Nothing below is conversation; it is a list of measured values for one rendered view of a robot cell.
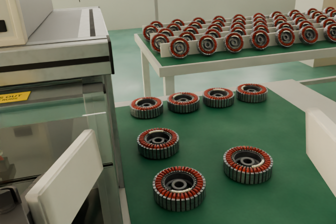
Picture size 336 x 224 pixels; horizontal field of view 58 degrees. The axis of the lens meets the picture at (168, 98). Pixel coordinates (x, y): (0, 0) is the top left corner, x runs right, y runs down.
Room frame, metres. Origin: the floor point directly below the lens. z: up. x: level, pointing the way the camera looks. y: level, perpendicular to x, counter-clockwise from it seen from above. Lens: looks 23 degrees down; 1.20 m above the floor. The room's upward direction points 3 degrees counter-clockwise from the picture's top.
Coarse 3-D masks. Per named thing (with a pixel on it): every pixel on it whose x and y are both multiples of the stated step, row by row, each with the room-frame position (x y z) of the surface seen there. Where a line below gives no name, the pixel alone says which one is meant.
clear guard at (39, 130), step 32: (32, 96) 0.34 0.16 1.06; (64, 96) 0.33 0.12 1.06; (96, 96) 0.33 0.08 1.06; (0, 128) 0.26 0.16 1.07; (32, 128) 0.26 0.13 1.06; (64, 128) 0.25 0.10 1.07; (96, 128) 0.25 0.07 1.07; (0, 160) 0.20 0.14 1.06; (32, 160) 0.20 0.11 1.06; (96, 192) 0.18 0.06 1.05
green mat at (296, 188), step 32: (128, 128) 0.82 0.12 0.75; (192, 128) 0.80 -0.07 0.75; (224, 128) 0.79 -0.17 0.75; (256, 128) 0.79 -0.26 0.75; (288, 128) 0.78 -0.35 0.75; (128, 160) 0.65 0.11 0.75; (160, 160) 0.65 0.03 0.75; (192, 160) 0.64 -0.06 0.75; (288, 160) 0.62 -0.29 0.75; (128, 192) 0.53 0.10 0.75; (224, 192) 0.52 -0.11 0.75; (256, 192) 0.51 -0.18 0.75; (288, 192) 0.51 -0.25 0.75; (320, 192) 0.50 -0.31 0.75
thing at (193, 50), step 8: (208, 24) 2.14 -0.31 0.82; (224, 24) 2.17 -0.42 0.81; (248, 24) 2.05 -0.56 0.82; (176, 32) 1.94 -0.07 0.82; (200, 32) 1.97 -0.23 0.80; (224, 32) 1.85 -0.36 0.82; (248, 32) 1.88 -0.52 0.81; (272, 32) 1.92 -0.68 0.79; (296, 32) 1.79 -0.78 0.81; (320, 32) 1.82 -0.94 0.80; (192, 40) 1.65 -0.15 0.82; (216, 40) 1.68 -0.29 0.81; (248, 40) 1.72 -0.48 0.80; (272, 40) 1.75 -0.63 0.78; (296, 40) 1.79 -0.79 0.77; (320, 40) 1.83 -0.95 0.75; (160, 48) 1.61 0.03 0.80; (192, 48) 1.65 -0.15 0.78; (208, 48) 1.67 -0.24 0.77; (224, 48) 1.69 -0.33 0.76; (168, 56) 1.62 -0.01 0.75
